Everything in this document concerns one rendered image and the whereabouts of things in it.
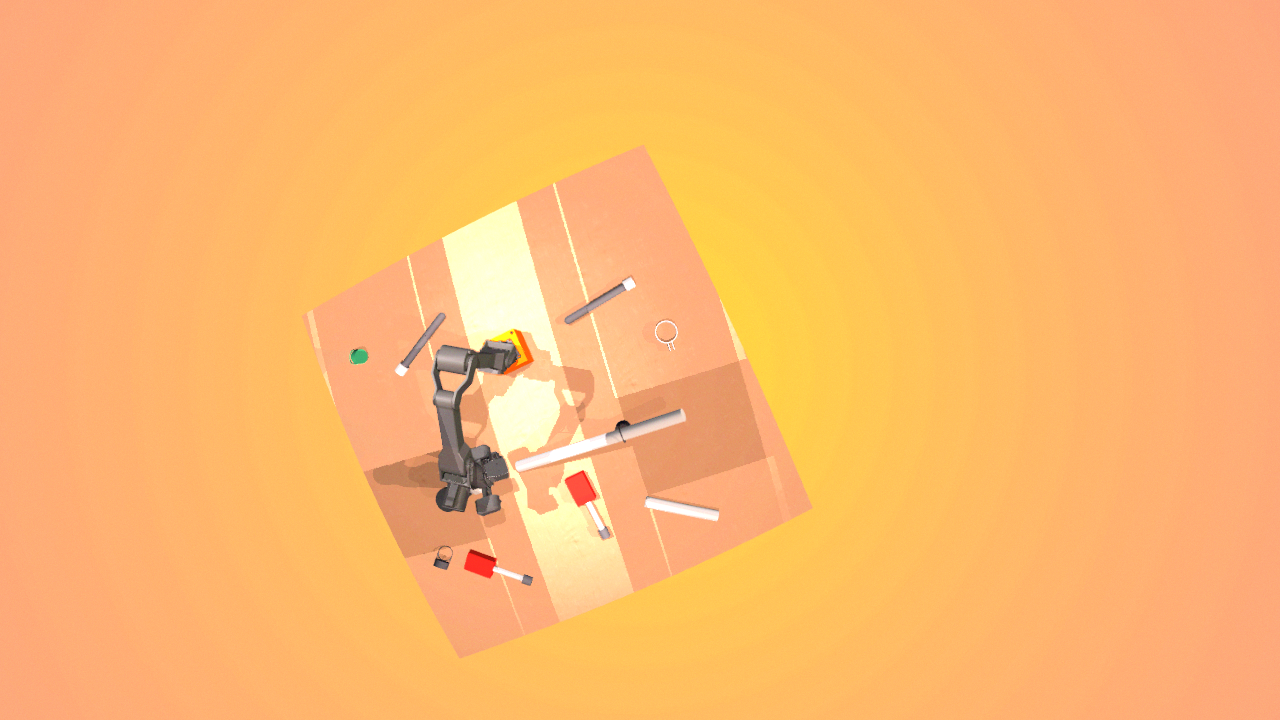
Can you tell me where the white cylinder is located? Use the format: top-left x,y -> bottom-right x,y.
644,496 -> 719,521

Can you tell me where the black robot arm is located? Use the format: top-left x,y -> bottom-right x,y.
431,338 -> 521,512

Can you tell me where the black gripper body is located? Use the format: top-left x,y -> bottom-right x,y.
471,445 -> 500,516

